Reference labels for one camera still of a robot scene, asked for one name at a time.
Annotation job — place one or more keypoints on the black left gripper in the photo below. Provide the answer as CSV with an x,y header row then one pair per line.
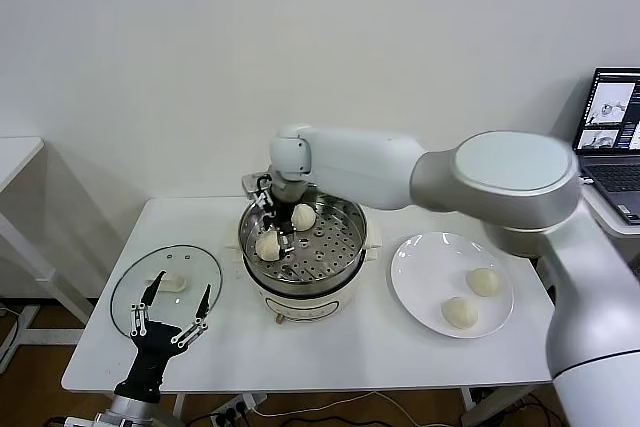
x,y
152,347

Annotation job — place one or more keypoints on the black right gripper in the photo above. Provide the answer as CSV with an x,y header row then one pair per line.
x,y
284,212

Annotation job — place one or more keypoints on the white steamed baozi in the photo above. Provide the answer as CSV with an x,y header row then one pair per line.
x,y
483,281
267,247
305,218
460,313

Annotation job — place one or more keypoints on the round glass pot lid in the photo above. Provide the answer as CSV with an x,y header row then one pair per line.
x,y
175,267

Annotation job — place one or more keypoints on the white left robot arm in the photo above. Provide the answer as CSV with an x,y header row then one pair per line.
x,y
127,412

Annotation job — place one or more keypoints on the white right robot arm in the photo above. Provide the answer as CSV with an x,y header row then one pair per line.
x,y
360,162

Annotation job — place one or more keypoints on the perforated steel steamer basket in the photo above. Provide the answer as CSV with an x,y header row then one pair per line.
x,y
330,257

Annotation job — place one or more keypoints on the white electric cooker pot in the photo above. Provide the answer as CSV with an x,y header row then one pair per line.
x,y
300,309

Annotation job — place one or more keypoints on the white power strip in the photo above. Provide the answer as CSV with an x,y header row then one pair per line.
x,y
232,409

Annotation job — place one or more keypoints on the round white plate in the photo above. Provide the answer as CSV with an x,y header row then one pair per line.
x,y
435,252

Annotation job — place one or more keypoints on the white empty side table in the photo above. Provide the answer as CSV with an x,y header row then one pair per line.
x,y
20,157

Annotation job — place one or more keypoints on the white laptop side table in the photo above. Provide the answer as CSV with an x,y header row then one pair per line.
x,y
605,214

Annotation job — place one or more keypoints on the grey open laptop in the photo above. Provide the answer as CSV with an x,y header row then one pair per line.
x,y
615,182

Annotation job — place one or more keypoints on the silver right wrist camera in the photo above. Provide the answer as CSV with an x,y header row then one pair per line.
x,y
252,184

